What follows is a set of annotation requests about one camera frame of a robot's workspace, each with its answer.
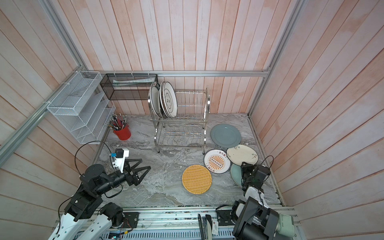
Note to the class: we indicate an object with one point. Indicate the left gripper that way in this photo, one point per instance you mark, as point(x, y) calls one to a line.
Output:
point(134, 179)

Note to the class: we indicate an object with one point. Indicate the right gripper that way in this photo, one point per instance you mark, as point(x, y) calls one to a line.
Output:
point(246, 167)

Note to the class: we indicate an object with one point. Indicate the cream floral plate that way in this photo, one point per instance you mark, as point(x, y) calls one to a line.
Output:
point(242, 153)

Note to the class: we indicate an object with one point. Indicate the steel two-tier dish rack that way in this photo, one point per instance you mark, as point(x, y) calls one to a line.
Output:
point(189, 128)

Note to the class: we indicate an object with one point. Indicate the large orange sunburst plate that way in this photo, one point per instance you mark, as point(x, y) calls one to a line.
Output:
point(163, 109)

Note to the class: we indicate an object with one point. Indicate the white plate green characters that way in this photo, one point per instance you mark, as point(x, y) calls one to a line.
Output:
point(170, 100)

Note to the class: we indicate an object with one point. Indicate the green rim white plate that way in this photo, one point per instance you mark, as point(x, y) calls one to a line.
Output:
point(154, 100)

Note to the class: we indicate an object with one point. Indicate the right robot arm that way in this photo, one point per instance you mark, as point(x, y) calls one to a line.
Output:
point(254, 219)

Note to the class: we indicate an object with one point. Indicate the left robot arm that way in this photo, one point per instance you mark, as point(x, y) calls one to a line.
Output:
point(95, 182)

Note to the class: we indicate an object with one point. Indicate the light green floral plate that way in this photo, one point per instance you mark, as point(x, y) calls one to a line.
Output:
point(236, 174)

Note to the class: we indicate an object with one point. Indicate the red pencil cup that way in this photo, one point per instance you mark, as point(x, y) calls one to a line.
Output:
point(123, 134)

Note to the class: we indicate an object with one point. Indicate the small orange sunburst plate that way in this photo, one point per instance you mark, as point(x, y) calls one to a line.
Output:
point(217, 161)

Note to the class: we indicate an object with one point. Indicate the grey-green round plate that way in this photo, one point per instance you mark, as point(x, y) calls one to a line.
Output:
point(226, 136)

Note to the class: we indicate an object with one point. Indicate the yellow woven round plate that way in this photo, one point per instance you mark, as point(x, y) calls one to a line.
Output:
point(197, 179)

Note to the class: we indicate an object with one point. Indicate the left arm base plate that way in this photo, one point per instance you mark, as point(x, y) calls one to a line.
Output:
point(129, 220)

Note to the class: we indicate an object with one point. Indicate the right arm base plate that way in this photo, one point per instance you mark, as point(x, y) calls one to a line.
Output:
point(225, 218)

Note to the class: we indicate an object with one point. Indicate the white box camera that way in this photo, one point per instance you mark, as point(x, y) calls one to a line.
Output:
point(285, 226)

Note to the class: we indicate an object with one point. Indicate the white wire wall shelf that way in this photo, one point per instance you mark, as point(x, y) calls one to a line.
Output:
point(83, 111)

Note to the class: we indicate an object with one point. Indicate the black mesh wall basket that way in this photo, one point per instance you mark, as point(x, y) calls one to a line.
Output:
point(127, 86)

